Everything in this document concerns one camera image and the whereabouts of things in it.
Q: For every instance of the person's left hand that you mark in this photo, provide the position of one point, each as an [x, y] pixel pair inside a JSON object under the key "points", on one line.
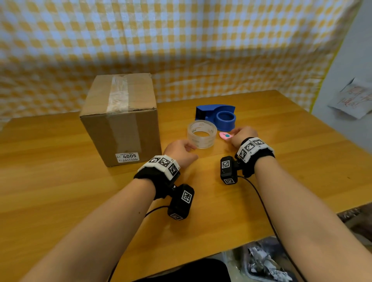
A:
{"points": [[180, 152]]}

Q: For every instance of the person's right hand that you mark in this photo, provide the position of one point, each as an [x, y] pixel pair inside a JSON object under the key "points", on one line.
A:
{"points": [[245, 133]]}

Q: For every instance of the clear tape roll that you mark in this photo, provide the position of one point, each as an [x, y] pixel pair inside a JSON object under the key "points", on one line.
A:
{"points": [[191, 136]]}

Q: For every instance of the pink oval cutter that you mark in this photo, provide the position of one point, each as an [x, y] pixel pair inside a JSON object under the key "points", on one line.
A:
{"points": [[224, 135]]}

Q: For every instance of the brown cardboard box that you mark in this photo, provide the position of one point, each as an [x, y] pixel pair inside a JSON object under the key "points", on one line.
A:
{"points": [[96, 130]]}

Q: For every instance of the person's left forearm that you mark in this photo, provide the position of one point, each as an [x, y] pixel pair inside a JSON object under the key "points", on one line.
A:
{"points": [[96, 235]]}

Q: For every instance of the person's right forearm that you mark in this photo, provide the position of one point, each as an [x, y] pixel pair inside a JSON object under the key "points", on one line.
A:
{"points": [[308, 218]]}

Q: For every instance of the blue tape dispenser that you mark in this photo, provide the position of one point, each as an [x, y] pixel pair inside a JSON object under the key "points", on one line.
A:
{"points": [[206, 111]]}

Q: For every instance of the person's black trousers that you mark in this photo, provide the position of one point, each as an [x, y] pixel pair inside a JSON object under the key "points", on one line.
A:
{"points": [[189, 273]]}

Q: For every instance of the black right wristband white markers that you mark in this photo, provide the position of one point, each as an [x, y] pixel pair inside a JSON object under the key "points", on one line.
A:
{"points": [[255, 154]]}

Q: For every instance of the black wristband white markers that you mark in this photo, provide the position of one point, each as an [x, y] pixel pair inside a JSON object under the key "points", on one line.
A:
{"points": [[151, 177], [255, 154]]}

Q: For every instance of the black left wristband white markers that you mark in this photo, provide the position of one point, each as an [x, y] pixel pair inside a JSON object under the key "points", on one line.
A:
{"points": [[151, 177]]}

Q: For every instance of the yellow white checkered cloth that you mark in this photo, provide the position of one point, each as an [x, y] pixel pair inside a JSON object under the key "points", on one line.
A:
{"points": [[174, 35]]}

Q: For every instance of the grey bin with paper scraps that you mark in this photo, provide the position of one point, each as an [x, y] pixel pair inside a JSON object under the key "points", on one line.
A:
{"points": [[261, 258]]}

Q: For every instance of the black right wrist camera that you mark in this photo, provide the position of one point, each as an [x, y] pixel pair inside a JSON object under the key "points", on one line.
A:
{"points": [[228, 172]]}

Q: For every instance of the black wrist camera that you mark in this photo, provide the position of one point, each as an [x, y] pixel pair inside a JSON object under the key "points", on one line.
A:
{"points": [[228, 172], [180, 206]]}

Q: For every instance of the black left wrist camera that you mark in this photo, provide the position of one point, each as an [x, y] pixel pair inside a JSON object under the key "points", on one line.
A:
{"points": [[180, 206]]}

